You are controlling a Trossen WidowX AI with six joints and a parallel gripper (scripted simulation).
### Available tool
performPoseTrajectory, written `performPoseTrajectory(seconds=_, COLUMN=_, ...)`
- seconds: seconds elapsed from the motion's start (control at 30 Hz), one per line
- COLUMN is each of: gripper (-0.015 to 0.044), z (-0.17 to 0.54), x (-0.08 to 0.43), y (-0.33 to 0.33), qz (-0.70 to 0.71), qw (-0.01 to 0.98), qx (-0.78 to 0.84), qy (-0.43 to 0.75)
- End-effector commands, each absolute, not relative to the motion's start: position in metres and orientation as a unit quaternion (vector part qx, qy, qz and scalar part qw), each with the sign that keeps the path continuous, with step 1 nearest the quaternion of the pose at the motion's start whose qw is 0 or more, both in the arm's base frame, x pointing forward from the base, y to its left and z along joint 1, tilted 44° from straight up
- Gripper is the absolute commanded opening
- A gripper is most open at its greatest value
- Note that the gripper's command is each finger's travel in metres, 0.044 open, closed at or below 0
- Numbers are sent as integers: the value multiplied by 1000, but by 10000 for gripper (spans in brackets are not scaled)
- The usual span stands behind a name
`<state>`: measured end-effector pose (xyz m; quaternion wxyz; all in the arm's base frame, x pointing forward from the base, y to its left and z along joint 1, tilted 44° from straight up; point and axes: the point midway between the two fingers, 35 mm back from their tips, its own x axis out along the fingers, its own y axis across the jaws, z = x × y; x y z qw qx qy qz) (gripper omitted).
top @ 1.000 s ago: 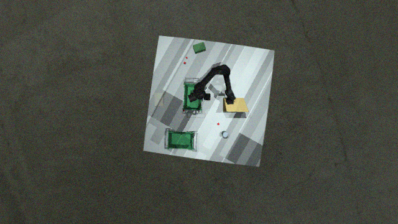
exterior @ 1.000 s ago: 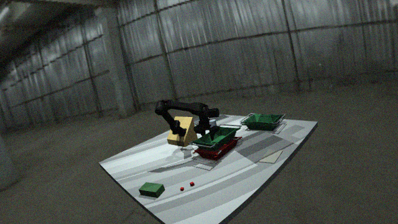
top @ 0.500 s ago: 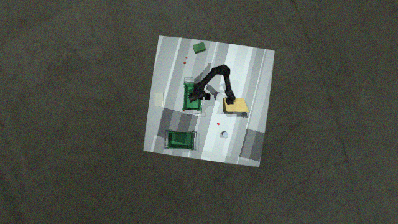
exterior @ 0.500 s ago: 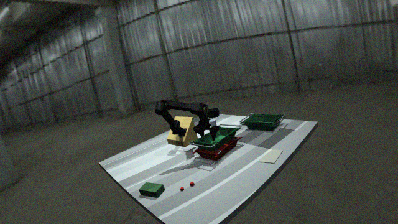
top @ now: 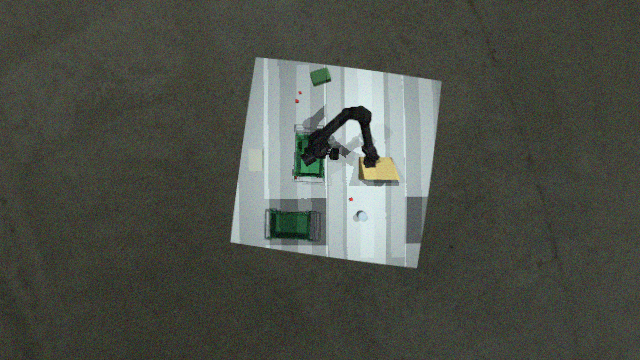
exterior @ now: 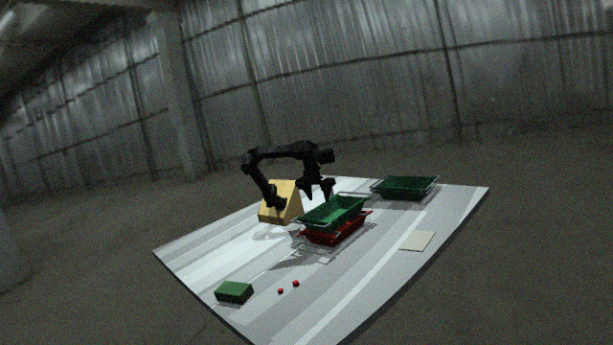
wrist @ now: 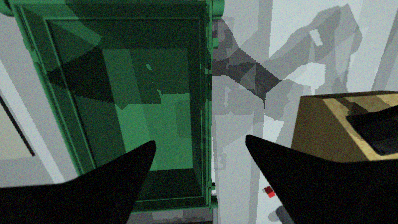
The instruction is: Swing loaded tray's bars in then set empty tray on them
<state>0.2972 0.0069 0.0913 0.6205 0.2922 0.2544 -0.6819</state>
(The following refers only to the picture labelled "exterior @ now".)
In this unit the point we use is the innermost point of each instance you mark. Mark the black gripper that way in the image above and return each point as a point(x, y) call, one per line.
point(325, 184)

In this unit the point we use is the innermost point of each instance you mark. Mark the red plastic tray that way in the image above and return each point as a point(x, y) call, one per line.
point(324, 238)

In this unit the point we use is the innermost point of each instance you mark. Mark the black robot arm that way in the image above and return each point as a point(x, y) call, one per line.
point(300, 150)

